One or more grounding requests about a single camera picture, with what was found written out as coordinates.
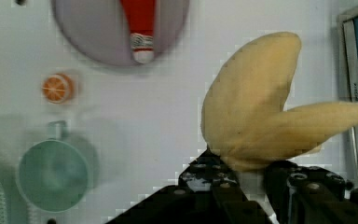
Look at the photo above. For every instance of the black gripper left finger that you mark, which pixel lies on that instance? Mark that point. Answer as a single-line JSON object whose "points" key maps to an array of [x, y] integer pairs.
{"points": [[207, 192]]}

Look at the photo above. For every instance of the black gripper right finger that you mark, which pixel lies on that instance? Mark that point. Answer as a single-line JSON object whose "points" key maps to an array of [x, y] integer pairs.
{"points": [[310, 195]]}

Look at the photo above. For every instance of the yellow plush peeled banana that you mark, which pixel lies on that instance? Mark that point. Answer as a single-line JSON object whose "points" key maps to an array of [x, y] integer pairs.
{"points": [[242, 117]]}

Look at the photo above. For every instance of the green mug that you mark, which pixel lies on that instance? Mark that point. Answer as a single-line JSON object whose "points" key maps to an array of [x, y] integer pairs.
{"points": [[54, 175]]}

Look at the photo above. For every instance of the orange slice toy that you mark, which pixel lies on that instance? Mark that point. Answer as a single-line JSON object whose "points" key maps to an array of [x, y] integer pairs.
{"points": [[58, 88]]}

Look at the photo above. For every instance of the red plush ketchup bottle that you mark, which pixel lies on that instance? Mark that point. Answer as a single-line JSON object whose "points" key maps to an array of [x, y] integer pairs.
{"points": [[140, 15]]}

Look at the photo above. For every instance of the grey round plate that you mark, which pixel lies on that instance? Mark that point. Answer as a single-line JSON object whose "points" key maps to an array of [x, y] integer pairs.
{"points": [[99, 30]]}

